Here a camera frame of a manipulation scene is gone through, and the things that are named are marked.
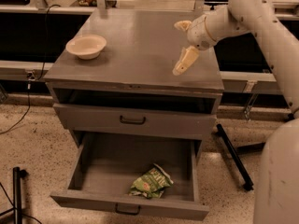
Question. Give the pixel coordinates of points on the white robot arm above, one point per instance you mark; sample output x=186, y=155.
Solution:
x=277, y=193

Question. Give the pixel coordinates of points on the grey drawer cabinet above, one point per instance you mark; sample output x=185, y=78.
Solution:
x=135, y=68

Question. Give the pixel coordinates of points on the closed grey upper drawer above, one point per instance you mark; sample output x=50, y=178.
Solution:
x=135, y=121

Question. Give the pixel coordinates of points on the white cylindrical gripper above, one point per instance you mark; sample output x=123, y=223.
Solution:
x=198, y=33

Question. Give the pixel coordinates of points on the open grey bottom drawer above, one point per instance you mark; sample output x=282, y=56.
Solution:
x=107, y=164

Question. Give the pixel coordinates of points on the cream bowl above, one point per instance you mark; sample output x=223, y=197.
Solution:
x=86, y=47

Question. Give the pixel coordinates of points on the black floor stand left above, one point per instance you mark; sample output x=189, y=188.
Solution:
x=16, y=210

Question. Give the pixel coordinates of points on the green jalapeno chip bag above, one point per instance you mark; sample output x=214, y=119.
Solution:
x=151, y=184

